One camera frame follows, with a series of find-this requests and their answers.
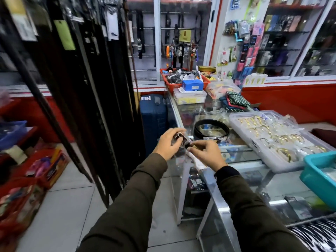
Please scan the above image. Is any person's left hand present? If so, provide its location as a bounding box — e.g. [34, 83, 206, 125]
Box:
[153, 128, 187, 161]

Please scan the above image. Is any person's right hand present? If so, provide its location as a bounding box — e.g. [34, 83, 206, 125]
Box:
[187, 140, 228, 172]

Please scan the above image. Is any silver black belt buckle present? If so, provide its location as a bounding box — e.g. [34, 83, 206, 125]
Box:
[173, 132, 195, 150]

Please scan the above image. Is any person's left forearm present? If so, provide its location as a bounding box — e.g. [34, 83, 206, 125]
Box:
[77, 153, 168, 252]

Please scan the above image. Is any person's right forearm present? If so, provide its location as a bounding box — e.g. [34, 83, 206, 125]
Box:
[214, 166, 311, 252]

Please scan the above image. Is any coiled black leather belt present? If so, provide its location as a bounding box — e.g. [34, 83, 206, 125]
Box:
[193, 119, 230, 144]

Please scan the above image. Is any blue hard suitcase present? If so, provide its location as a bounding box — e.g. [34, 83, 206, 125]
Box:
[139, 94, 168, 155]

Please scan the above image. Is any glass display counter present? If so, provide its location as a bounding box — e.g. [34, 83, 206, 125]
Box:
[166, 90, 336, 252]

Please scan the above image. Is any clear plastic lidded container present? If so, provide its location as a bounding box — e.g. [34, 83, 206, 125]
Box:
[173, 88, 207, 105]

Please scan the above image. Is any red plastic basket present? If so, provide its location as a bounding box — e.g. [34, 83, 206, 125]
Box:
[160, 68, 211, 94]

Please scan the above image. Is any blue cardboard box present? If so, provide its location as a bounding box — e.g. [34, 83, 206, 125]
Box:
[182, 79, 204, 92]

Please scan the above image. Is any green patterned wallet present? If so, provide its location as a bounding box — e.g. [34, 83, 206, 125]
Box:
[226, 91, 251, 108]

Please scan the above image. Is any clear bag of goods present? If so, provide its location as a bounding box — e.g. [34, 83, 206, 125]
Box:
[205, 80, 241, 100]

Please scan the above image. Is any row of hanging watches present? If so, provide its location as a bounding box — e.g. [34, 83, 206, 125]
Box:
[165, 40, 199, 70]

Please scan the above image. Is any row of hanging black belts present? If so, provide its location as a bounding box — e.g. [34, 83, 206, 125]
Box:
[0, 0, 146, 208]

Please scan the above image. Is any yellow paper sign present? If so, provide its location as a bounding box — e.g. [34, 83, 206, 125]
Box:
[179, 29, 192, 43]

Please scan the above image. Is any white board of hanging packets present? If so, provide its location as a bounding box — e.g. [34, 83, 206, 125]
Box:
[216, 0, 267, 85]

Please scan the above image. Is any teal plastic bin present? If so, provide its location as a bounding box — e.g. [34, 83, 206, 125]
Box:
[300, 151, 336, 211]

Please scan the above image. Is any red crate of toys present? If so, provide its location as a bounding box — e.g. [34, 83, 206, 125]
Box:
[12, 147, 70, 189]

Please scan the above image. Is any black white striped cloth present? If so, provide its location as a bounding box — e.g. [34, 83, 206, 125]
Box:
[289, 218, 336, 252]

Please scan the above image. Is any green paper tag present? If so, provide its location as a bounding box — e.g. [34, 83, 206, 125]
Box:
[54, 20, 76, 51]

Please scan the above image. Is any blue plastic basket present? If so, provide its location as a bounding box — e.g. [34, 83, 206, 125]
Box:
[0, 121, 28, 151]

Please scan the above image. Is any red basket of goods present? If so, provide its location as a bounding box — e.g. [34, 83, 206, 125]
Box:
[0, 178, 45, 252]

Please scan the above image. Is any clear tray of gold bracelets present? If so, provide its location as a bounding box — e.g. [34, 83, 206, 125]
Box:
[229, 110, 336, 173]

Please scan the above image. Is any glass wall display cabinet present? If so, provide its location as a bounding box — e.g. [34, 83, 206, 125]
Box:
[253, 0, 336, 78]

